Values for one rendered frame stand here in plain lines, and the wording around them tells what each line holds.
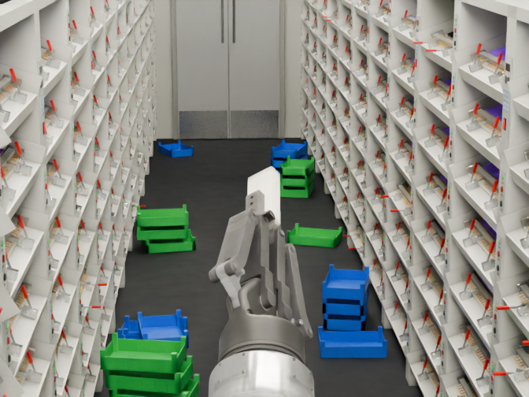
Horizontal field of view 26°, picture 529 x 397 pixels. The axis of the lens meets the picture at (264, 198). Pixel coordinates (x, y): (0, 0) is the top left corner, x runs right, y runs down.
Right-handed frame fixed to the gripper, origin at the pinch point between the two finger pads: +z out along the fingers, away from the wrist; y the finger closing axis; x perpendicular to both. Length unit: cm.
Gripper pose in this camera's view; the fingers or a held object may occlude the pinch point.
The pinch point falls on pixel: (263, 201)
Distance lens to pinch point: 111.8
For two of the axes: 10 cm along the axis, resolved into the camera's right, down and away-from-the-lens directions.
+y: -5.9, -5.6, -5.9
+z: 0.1, -7.3, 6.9
